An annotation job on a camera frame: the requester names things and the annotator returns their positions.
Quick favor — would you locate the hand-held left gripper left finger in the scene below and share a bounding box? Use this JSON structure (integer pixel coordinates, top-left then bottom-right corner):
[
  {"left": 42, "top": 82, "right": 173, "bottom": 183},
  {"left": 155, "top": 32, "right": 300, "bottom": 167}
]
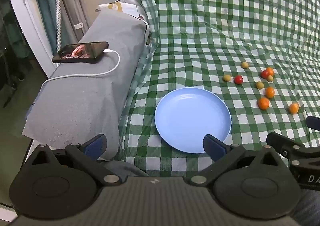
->
[{"left": 26, "top": 134, "right": 122, "bottom": 186}]

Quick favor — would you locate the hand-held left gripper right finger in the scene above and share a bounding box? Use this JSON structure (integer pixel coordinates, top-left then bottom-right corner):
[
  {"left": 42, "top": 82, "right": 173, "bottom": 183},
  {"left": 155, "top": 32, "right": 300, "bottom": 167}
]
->
[{"left": 185, "top": 135, "right": 285, "bottom": 186}]

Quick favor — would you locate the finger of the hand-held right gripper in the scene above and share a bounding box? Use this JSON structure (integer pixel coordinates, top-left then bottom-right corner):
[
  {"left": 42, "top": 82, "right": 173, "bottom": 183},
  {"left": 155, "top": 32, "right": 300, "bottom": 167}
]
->
[
  {"left": 266, "top": 132, "right": 307, "bottom": 164},
  {"left": 306, "top": 115, "right": 320, "bottom": 131}
]

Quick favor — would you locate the light blue plate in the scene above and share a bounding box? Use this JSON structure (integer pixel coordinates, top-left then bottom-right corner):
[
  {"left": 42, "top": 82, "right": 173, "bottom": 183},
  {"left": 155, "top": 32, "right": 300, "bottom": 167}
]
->
[{"left": 154, "top": 88, "right": 232, "bottom": 154}]

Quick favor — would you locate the grey clothing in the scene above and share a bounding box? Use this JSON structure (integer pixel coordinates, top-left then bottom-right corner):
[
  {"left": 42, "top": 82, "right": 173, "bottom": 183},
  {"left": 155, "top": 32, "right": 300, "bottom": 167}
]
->
[{"left": 291, "top": 190, "right": 320, "bottom": 226}]

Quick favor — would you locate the grey covered cushion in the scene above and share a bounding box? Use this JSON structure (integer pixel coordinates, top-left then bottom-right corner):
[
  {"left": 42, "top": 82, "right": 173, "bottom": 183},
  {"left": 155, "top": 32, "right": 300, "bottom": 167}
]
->
[{"left": 22, "top": 12, "right": 150, "bottom": 161}]

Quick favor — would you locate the black smartphone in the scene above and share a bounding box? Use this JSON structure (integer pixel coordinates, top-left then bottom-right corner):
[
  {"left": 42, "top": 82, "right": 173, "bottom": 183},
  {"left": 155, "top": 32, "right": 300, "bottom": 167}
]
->
[{"left": 52, "top": 41, "right": 109, "bottom": 64}]

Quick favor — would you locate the green white checkered cloth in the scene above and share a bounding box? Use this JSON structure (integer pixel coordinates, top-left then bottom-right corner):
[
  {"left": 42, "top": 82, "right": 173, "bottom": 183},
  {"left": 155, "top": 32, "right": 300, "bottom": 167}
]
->
[{"left": 117, "top": 0, "right": 320, "bottom": 175}]

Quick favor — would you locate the black white pole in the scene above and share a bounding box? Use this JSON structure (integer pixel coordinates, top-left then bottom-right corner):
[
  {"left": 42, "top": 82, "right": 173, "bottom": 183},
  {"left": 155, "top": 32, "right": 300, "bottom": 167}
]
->
[{"left": 50, "top": 0, "right": 63, "bottom": 53}]

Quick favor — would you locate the white yellow patterned pillow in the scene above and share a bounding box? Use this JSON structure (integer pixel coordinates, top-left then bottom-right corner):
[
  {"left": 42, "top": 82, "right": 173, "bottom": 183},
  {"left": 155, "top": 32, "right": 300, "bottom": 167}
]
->
[{"left": 95, "top": 2, "right": 146, "bottom": 20}]

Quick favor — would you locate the white charging cable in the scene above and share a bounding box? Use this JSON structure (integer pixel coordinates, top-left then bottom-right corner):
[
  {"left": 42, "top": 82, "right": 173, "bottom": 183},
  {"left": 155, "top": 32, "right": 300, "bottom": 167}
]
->
[{"left": 41, "top": 49, "right": 121, "bottom": 89}]

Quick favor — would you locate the white door frame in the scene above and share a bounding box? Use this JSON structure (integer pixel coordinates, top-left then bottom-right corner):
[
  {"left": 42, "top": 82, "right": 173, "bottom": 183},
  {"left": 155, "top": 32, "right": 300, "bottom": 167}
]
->
[{"left": 5, "top": 0, "right": 58, "bottom": 76}]

